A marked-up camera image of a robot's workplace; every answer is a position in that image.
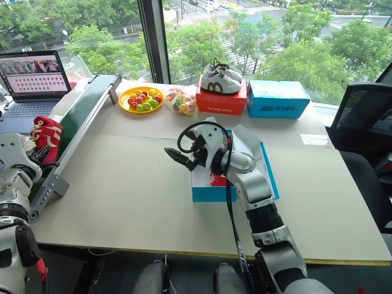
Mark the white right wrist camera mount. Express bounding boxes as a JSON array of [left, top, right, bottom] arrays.
[[192, 117, 232, 168]]

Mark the orange shoebox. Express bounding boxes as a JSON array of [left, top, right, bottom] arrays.
[[195, 75, 248, 117]]

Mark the yellow plate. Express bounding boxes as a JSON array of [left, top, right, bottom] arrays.
[[118, 86, 165, 115]]

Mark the white label sticker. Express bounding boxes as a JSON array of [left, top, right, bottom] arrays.
[[300, 134, 330, 146]]

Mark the open blue shoebox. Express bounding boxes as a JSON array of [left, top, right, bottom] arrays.
[[191, 126, 281, 203]]

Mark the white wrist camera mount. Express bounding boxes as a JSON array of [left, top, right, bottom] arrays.
[[192, 117, 232, 168], [0, 133, 34, 163]]

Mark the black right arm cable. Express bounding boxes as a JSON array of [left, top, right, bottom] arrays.
[[176, 121, 255, 294]]

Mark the dark window frame post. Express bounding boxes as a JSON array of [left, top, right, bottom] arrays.
[[136, 0, 172, 85]]

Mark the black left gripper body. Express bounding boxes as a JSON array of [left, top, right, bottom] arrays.
[[28, 146, 50, 168]]

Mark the red cable connector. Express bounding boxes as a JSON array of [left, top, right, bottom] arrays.
[[37, 258, 50, 283]]

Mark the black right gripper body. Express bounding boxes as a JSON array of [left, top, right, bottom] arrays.
[[190, 134, 212, 168]]

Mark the black mesh office chair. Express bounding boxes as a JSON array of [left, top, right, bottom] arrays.
[[330, 81, 392, 235]]

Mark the grey laptop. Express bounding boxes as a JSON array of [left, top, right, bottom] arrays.
[[0, 50, 72, 135]]

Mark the closed blue shoebox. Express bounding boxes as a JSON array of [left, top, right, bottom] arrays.
[[246, 80, 311, 119]]

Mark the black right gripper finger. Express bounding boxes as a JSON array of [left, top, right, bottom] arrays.
[[164, 147, 189, 165], [184, 155, 200, 172]]

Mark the red shoe with white laces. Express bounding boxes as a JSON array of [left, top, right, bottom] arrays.
[[29, 115, 64, 165]]

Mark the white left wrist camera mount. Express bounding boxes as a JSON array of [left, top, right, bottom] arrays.
[[0, 133, 34, 163]]

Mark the green conveyor belt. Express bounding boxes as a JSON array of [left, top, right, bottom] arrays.
[[29, 73, 123, 223]]

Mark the white and brown sneaker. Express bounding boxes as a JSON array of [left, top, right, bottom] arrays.
[[200, 57, 243, 94]]

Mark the clear bag of toy fruit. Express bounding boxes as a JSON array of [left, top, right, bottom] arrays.
[[164, 86, 198, 118]]

